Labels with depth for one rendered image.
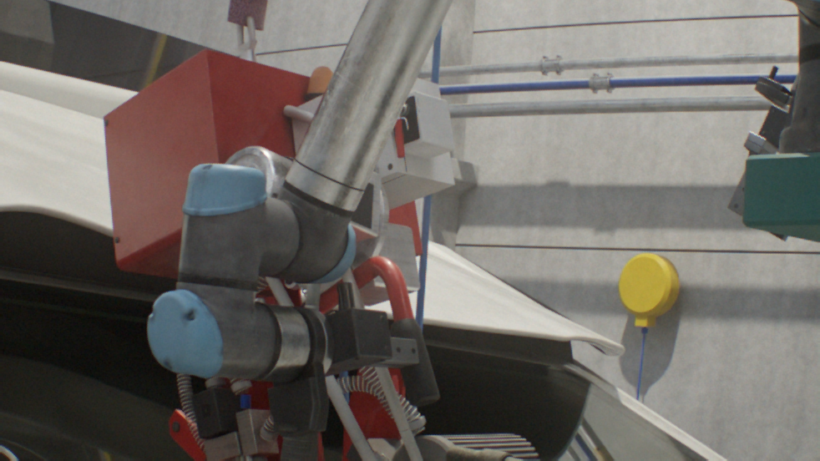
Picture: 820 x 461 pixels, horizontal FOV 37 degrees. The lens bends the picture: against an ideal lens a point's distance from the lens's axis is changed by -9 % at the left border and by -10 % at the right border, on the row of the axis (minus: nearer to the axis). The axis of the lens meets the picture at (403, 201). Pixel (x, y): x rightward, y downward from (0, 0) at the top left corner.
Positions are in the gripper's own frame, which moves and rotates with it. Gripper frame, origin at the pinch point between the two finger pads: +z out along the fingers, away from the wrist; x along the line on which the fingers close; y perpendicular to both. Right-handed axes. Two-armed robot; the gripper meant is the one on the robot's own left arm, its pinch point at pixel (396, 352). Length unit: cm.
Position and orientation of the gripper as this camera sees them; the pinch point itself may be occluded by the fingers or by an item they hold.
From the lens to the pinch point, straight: 140.1
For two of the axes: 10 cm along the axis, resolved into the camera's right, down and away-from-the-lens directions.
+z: 6.5, 1.3, 7.5
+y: -1.4, -9.5, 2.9
